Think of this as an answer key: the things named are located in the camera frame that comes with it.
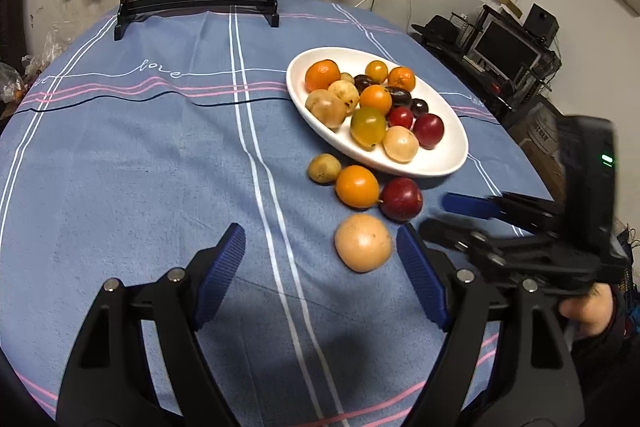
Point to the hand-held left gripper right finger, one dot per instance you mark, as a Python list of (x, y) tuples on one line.
[(422, 277)]

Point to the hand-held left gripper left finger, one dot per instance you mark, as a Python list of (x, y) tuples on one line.
[(222, 272)]

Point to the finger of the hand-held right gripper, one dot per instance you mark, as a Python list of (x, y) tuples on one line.
[(465, 203), (445, 232)]

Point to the white oval plate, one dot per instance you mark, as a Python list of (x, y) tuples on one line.
[(440, 159)]

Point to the dark red plum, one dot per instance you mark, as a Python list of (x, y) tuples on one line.
[(428, 130), (401, 198)]

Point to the tan round fruit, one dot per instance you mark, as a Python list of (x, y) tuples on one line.
[(326, 108), (400, 143), (363, 242)]

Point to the small orange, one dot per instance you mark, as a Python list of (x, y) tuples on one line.
[(375, 99), (401, 78), (356, 186)]

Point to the small dark purple fruit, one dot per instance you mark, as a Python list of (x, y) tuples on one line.
[(419, 107)]

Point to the small red plum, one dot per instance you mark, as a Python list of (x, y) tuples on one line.
[(400, 117)]

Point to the green and orange citrus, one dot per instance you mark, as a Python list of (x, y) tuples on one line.
[(368, 127)]

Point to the dark purple mangosteen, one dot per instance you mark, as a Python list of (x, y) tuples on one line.
[(363, 83)]

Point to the large orange tangerine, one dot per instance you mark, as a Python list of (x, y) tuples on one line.
[(322, 74)]

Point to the person's right hand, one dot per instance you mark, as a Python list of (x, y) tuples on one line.
[(590, 309)]

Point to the cardboard box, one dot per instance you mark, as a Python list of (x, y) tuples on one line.
[(542, 132)]

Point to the blue striped tablecloth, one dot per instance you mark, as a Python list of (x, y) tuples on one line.
[(150, 182)]

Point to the black computer desk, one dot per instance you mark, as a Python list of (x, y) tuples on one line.
[(465, 57)]

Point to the computer monitor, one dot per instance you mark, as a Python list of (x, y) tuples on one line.
[(505, 49)]

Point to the small yellow-orange kumquat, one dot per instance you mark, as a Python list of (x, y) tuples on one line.
[(376, 71)]

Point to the yellow spotted fruit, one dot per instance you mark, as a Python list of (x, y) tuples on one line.
[(342, 92)]

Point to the black speaker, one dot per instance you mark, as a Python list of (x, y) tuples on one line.
[(541, 22)]

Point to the black hat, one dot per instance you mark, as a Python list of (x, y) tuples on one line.
[(442, 27)]

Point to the flat cardboard piece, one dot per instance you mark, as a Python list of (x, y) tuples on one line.
[(505, 3)]

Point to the clear plastic bag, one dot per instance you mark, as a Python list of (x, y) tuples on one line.
[(10, 82)]

